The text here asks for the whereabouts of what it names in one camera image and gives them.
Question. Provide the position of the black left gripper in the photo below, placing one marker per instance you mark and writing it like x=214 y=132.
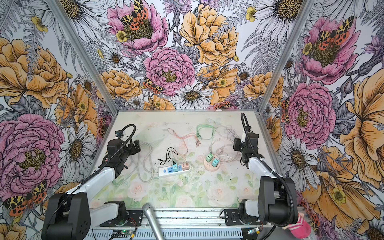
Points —
x=131 y=146

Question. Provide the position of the pink round power socket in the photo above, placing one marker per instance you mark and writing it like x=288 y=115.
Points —
x=208 y=166

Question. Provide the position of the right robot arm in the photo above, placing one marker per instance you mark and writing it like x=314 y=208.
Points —
x=275 y=203

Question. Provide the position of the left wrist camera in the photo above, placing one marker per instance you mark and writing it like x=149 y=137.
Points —
x=118 y=133

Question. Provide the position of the aluminium front rail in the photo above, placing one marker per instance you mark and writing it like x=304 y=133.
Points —
x=193 y=224

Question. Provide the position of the white blue power strip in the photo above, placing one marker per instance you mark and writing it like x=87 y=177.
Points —
x=168 y=171

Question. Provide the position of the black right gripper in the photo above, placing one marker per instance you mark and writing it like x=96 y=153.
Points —
x=238 y=140

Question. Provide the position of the pink USB charger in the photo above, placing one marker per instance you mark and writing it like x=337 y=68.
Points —
x=185 y=166

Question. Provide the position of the silver microphone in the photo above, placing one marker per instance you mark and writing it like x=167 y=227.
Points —
x=154 y=223

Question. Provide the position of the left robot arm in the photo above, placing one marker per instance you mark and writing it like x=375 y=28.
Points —
x=69 y=215

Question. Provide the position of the teal USB charger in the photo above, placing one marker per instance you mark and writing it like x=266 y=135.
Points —
x=215 y=162
x=175 y=167

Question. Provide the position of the small green circuit board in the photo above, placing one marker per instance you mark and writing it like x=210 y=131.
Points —
x=123 y=234

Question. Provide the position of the green USB charger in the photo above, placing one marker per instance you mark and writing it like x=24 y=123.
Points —
x=209 y=157

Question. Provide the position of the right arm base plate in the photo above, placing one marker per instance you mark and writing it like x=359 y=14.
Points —
x=234 y=217

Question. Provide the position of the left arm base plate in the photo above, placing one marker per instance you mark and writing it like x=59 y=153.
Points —
x=132 y=218

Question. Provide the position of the pink plush toy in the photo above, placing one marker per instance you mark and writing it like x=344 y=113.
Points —
x=301 y=229

